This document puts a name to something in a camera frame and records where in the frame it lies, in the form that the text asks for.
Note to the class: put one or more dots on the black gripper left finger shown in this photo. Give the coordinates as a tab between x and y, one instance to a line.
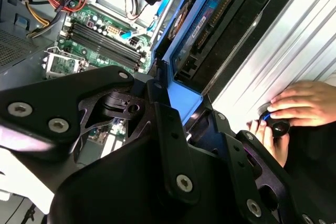
52	98

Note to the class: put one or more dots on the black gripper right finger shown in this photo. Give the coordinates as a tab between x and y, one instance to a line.
244	171

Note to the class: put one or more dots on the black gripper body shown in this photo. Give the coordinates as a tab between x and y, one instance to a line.
118	187

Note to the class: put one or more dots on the person's left hand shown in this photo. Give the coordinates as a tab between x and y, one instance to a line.
275	148

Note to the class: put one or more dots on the person's right hand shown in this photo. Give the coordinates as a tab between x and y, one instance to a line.
307	103

